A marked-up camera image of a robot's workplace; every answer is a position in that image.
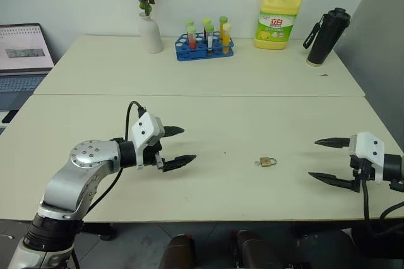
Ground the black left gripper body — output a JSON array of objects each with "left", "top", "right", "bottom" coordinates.
[{"left": 143, "top": 141, "right": 167, "bottom": 172}]

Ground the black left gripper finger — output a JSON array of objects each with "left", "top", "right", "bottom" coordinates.
[
  {"left": 162, "top": 125, "right": 185, "bottom": 139},
  {"left": 160, "top": 154, "right": 198, "bottom": 173}
]

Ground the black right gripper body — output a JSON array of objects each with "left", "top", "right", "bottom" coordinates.
[{"left": 349, "top": 154, "right": 377, "bottom": 184}]

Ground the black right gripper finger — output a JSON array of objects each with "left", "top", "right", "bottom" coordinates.
[
  {"left": 314, "top": 136, "right": 352, "bottom": 149},
  {"left": 307, "top": 171, "right": 361, "bottom": 194}
]

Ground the small brass padlock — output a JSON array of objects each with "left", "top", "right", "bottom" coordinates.
[{"left": 259, "top": 156, "right": 278, "bottom": 168}]

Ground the blue test tube rack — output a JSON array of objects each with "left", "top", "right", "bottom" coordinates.
[{"left": 174, "top": 31, "right": 236, "bottom": 63}]

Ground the dark rounded brown shape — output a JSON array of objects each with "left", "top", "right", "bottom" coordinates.
[
  {"left": 165, "top": 234, "right": 196, "bottom": 269},
  {"left": 235, "top": 229, "right": 287, "bottom": 269}
]

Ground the black table leg with caster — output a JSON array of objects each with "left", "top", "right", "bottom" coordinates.
[{"left": 80, "top": 222, "right": 118, "bottom": 241}]

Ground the green-capped red liquid tube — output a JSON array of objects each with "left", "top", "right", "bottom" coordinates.
[{"left": 186, "top": 25, "right": 198, "bottom": 51}]

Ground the white ceramic vase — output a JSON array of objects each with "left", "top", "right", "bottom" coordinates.
[{"left": 138, "top": 11, "right": 164, "bottom": 55}]

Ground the green-capped white-labelled tube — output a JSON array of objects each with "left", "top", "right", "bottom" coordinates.
[{"left": 205, "top": 24, "right": 215, "bottom": 56}]

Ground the yellow-capped orange liquid tube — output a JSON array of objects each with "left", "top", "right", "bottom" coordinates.
[{"left": 222, "top": 23, "right": 233, "bottom": 55}]

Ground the green-capped dark liquid tube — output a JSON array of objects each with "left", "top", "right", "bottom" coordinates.
[{"left": 201, "top": 17, "right": 212, "bottom": 39}]

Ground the green-capped orange liquid tube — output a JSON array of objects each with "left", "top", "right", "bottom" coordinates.
[{"left": 218, "top": 16, "right": 229, "bottom": 40}]

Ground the yellow dish soap pump bottle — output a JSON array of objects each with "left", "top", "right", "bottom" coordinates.
[{"left": 253, "top": 0, "right": 304, "bottom": 51}]

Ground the dark flat phone-like object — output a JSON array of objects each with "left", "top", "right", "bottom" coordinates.
[{"left": 1, "top": 109, "right": 20, "bottom": 124}]

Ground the grey open laptop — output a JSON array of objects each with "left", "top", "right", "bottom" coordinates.
[{"left": 0, "top": 23, "right": 56, "bottom": 112}]

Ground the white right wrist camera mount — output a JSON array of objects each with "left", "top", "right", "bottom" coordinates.
[{"left": 348, "top": 131, "right": 386, "bottom": 185}]

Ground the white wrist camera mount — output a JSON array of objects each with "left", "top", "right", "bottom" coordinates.
[
  {"left": 348, "top": 131, "right": 386, "bottom": 185},
  {"left": 130, "top": 111, "right": 165, "bottom": 170}
]

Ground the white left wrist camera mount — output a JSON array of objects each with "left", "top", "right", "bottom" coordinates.
[{"left": 130, "top": 111, "right": 165, "bottom": 170}]

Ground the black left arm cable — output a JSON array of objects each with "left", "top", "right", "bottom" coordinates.
[{"left": 71, "top": 100, "right": 148, "bottom": 269}]

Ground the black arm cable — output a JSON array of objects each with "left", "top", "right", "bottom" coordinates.
[
  {"left": 360, "top": 179, "right": 404, "bottom": 239},
  {"left": 71, "top": 100, "right": 148, "bottom": 269}
]

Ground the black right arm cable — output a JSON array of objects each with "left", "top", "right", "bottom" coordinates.
[{"left": 360, "top": 179, "right": 404, "bottom": 239}]

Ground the black drinking bottle with strap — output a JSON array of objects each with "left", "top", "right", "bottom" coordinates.
[{"left": 302, "top": 6, "right": 352, "bottom": 68}]

